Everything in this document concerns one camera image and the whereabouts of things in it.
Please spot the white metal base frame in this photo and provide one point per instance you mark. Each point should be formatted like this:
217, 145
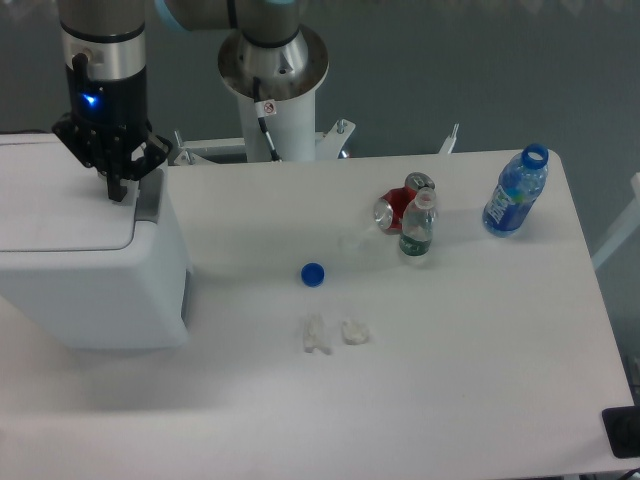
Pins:
329, 145

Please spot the white furniture leg right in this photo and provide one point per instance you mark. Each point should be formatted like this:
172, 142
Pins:
620, 230

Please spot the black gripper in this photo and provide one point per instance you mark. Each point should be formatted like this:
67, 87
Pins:
107, 128

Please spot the white trash can body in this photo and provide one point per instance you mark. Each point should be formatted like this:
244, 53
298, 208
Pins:
132, 298

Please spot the crumpled white tissue left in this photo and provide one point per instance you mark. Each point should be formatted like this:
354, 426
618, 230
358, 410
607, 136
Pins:
314, 336

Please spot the blue bottle cap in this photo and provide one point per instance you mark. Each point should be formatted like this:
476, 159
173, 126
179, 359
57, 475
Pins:
312, 274

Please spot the black device at edge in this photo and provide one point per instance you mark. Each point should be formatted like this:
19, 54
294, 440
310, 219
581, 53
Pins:
622, 429

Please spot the crumpled white tissue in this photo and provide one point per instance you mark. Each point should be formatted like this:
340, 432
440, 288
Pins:
354, 332
314, 336

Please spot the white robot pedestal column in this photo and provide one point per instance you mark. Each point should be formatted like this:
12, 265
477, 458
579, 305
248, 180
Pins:
290, 123

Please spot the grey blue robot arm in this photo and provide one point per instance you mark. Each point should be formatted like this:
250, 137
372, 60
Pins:
270, 61

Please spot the crushed red soda can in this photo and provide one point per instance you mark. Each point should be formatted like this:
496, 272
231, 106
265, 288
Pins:
388, 209

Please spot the blue plastic drink bottle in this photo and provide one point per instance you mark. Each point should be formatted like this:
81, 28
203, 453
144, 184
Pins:
519, 185

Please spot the crumpled white tissue right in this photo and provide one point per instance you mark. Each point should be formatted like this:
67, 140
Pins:
354, 332

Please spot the small clear green-label bottle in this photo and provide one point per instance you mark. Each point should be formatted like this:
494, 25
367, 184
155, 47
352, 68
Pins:
417, 223

